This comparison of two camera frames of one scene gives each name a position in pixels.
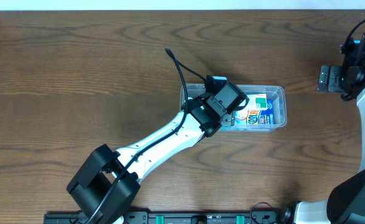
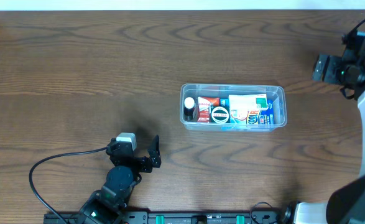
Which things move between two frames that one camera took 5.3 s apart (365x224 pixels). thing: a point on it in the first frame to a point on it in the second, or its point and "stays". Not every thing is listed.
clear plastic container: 265,110 stays
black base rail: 171,218 stays
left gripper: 229,120 to 137,160
